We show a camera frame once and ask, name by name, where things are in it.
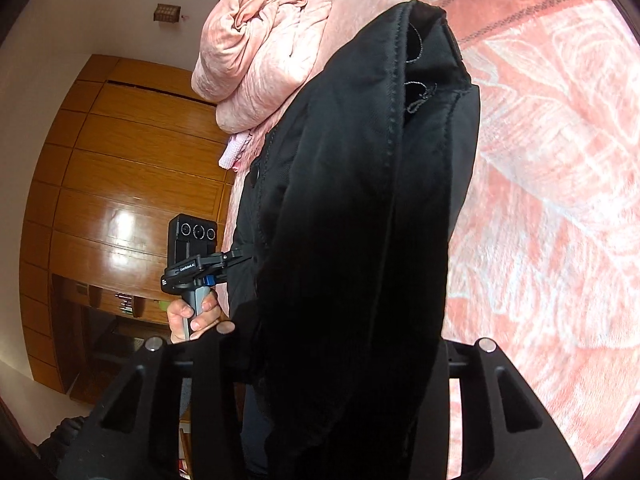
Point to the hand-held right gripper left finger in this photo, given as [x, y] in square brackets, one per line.
[212, 365]

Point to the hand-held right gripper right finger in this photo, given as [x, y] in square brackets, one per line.
[472, 367]

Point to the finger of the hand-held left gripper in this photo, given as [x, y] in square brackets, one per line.
[239, 255]

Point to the black jacket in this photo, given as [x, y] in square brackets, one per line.
[350, 240]

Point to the person's left hand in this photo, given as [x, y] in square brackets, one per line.
[200, 317]

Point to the pink knitted cloth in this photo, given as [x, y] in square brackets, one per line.
[232, 147]

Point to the wooden wardrobe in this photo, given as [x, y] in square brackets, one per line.
[130, 170]

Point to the pink leaf-patterned blanket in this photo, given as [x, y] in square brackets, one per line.
[545, 175]

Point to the folded pink quilt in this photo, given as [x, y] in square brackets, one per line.
[260, 45]

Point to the brown wall fixture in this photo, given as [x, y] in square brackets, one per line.
[166, 12]

